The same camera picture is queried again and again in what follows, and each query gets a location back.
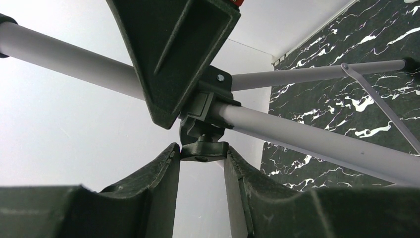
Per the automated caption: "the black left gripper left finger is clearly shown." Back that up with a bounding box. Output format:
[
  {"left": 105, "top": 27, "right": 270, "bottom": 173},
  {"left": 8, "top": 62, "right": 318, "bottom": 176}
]
[{"left": 0, "top": 143, "right": 180, "bottom": 238}]

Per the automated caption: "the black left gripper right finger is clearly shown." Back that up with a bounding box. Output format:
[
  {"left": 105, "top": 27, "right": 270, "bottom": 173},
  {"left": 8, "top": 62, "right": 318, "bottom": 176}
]
[{"left": 224, "top": 147, "right": 420, "bottom": 238}]

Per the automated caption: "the lilac music stand tripod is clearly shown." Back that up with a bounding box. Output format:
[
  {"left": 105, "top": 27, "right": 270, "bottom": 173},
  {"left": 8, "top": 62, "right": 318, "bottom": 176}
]
[{"left": 0, "top": 15, "right": 420, "bottom": 186}]

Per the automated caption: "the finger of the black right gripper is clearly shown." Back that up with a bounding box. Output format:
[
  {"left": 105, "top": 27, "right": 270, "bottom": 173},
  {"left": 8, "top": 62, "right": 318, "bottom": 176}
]
[{"left": 107, "top": 0, "right": 241, "bottom": 129}]

